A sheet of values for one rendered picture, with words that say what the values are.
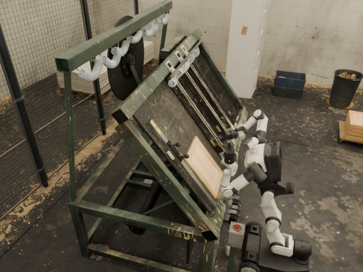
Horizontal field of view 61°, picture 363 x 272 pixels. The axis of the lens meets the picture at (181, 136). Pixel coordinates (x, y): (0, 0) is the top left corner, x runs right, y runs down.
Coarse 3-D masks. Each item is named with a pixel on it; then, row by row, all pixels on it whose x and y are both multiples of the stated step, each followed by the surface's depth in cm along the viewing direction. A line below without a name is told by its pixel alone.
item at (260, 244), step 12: (252, 228) 332; (252, 240) 322; (264, 240) 325; (300, 240) 304; (252, 252) 303; (264, 252) 313; (300, 252) 297; (264, 264) 301; (276, 264) 301; (288, 264) 301; (300, 264) 301
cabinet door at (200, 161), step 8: (192, 144) 278; (200, 144) 290; (192, 152) 273; (200, 152) 285; (208, 152) 296; (192, 160) 268; (200, 160) 279; (208, 160) 290; (192, 168) 264; (200, 168) 274; (208, 168) 285; (216, 168) 297; (200, 176) 268; (208, 176) 279; (216, 176) 291; (208, 184) 273; (216, 184) 285; (216, 192) 279
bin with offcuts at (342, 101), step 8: (336, 72) 606; (344, 72) 599; (352, 72) 606; (336, 80) 592; (344, 80) 578; (352, 80) 570; (360, 80) 578; (336, 88) 597; (344, 88) 585; (352, 88) 582; (336, 96) 603; (344, 96) 594; (352, 96) 595; (336, 104) 610; (344, 104) 604
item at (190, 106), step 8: (184, 64) 280; (184, 72) 281; (168, 80) 288; (176, 88) 289; (184, 96) 292; (184, 104) 296; (192, 104) 298; (192, 112) 299; (200, 120) 301; (208, 128) 304; (208, 136) 308; (216, 136) 311; (216, 144) 311
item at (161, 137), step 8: (152, 120) 240; (152, 128) 239; (160, 136) 240; (176, 160) 249; (184, 168) 251; (192, 176) 254; (200, 184) 260; (200, 192) 260; (208, 192) 264; (208, 200) 263
